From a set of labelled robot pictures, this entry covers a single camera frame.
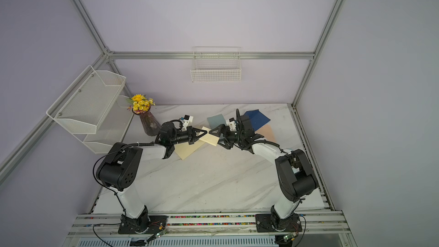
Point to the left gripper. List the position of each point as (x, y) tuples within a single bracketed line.
[(192, 136)]

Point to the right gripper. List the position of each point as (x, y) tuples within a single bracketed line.
[(222, 127)]

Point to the teal envelope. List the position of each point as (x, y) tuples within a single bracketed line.
[(216, 120)]

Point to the cream envelope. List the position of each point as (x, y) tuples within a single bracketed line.
[(184, 150)]

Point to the cream paper sheet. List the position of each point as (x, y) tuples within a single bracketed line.
[(209, 138)]

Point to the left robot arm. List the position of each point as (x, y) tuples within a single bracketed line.
[(118, 169)]

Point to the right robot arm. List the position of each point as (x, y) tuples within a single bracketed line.
[(295, 174)]

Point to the dark blue envelope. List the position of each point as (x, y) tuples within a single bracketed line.
[(257, 119)]

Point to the dark glass vase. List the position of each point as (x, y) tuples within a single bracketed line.
[(150, 124)]

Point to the peach paper sheet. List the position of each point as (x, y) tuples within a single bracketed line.
[(267, 132)]

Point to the yellow flower bouquet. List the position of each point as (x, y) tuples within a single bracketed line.
[(140, 104)]

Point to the white mesh two-tier shelf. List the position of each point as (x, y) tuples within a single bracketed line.
[(93, 109)]

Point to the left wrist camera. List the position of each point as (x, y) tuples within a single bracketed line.
[(186, 121)]

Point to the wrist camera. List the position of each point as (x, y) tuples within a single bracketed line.
[(232, 124), (186, 121)]

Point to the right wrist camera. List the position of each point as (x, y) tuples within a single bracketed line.
[(232, 124)]

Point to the white wire wall basket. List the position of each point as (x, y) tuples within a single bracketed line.
[(216, 64)]

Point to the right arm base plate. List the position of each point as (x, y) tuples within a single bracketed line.
[(272, 223)]

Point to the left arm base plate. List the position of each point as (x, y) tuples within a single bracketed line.
[(142, 225)]

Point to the aluminium front rail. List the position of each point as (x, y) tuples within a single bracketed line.
[(234, 229)]

